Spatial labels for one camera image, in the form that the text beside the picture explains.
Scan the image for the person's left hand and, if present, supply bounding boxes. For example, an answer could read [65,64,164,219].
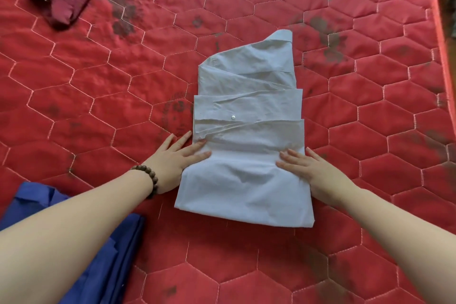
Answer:
[142,130,213,195]

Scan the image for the person's right hand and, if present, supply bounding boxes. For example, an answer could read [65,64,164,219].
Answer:
[275,146,359,208]

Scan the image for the red quilted mattress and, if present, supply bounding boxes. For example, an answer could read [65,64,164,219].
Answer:
[0,0,456,304]

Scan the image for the light blue shirt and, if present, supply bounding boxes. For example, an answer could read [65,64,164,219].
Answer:
[173,29,316,228]

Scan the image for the dark blue shirt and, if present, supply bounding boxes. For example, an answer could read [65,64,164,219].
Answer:
[0,180,146,304]

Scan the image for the person's left forearm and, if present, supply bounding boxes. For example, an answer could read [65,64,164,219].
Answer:
[0,170,154,304]

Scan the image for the person's right forearm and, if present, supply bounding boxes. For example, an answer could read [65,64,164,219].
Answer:
[338,186,456,304]

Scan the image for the dark bead bracelet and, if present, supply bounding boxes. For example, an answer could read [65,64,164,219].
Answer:
[131,164,160,200]

